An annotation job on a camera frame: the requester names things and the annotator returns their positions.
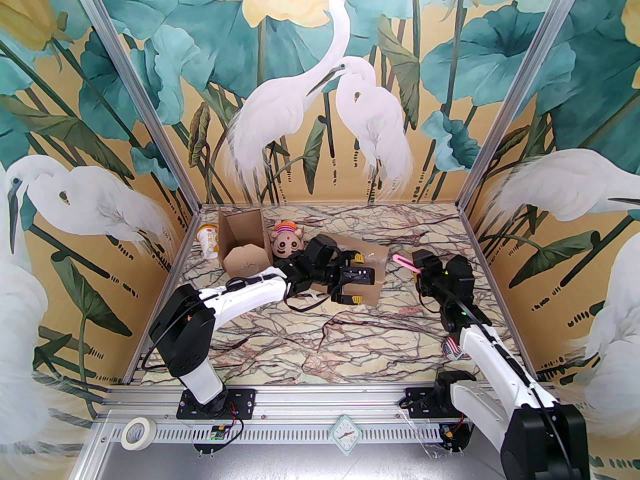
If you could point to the brown cardboard express box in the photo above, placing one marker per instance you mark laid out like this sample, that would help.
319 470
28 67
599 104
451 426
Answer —
375 255
245 230

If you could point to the pink faced doll toy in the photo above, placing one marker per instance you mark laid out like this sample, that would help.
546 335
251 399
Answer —
286 240

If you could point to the pink utility knife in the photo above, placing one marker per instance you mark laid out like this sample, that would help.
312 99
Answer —
404 262

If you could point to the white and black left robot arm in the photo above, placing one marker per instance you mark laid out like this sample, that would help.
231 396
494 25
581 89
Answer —
240 295

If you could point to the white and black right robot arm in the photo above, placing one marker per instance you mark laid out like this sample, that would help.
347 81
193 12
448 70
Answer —
495 368

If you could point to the flag print pouch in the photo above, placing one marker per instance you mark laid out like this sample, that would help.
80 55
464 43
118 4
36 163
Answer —
451 349

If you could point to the yellow white yogurt cup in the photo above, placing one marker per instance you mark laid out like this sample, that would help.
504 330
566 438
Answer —
209 243

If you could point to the green diamond shaped clock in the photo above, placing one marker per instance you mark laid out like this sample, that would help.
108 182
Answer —
345 435

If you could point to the perforated metal strip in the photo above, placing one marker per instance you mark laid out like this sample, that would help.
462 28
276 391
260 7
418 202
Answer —
280 433

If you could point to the small green circuit board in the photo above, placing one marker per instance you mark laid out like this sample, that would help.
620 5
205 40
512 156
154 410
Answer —
217 433

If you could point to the white masking tape roll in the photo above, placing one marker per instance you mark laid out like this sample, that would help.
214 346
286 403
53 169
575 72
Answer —
131 435

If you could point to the aluminium frame rail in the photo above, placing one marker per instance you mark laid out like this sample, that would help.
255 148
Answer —
325 398

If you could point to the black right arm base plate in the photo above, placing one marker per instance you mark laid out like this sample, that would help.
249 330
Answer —
420 400

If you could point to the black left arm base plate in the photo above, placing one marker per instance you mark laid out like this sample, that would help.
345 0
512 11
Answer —
240 400

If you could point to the aluminium frame post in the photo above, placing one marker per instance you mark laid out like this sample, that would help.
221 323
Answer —
153 118
504 118

